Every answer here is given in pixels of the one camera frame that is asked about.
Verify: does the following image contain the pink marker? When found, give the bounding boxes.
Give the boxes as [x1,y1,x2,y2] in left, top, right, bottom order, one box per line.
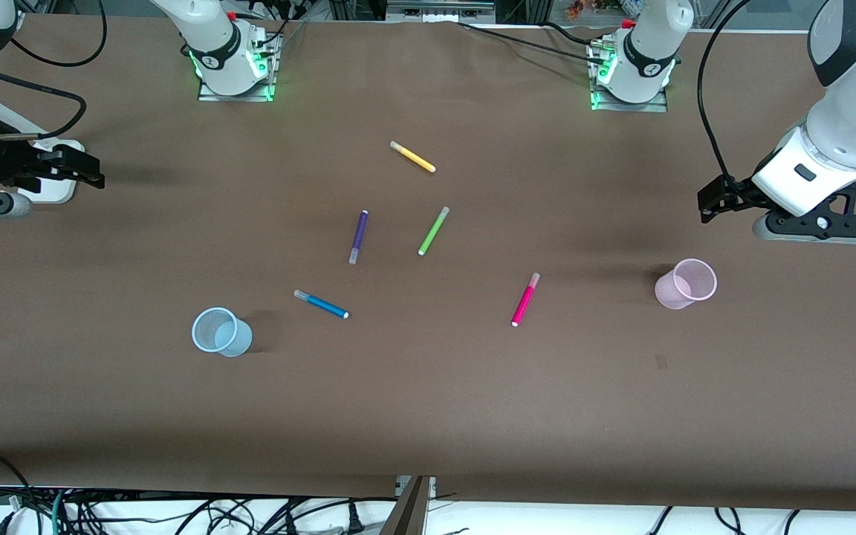
[510,272,542,328]

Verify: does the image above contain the blue marker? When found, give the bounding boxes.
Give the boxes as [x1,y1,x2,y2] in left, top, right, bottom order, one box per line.
[293,289,351,320]

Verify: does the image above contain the light pink plastic cup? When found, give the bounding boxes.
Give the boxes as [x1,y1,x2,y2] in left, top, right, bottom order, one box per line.
[654,258,719,311]

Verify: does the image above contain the light blue plastic cup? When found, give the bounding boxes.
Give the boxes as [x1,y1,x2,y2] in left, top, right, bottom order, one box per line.
[191,306,254,359]

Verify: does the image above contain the purple marker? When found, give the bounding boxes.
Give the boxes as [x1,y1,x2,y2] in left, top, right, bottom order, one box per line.
[348,210,369,265]

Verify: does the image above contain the green marker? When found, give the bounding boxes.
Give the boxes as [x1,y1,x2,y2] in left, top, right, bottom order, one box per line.
[418,206,450,257]

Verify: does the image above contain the yellow marker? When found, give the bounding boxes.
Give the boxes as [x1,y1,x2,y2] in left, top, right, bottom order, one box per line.
[389,140,437,174]

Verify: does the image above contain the dark table leg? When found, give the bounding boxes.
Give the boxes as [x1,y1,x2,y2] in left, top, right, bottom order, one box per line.
[379,476,436,535]

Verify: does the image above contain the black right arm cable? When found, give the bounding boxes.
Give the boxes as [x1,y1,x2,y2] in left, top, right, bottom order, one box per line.
[0,0,109,143]

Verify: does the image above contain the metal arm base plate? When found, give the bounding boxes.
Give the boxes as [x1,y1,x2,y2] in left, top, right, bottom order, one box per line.
[197,28,282,103]
[588,37,669,114]

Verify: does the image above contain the black cable on table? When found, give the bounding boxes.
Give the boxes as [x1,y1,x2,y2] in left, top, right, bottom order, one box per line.
[456,19,609,66]

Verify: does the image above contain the aluminium frame bar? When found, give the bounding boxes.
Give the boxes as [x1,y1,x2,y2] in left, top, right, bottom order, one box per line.
[386,0,497,23]

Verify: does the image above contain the black floor cable tangle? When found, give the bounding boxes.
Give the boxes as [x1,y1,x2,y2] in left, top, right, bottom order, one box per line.
[0,449,399,535]

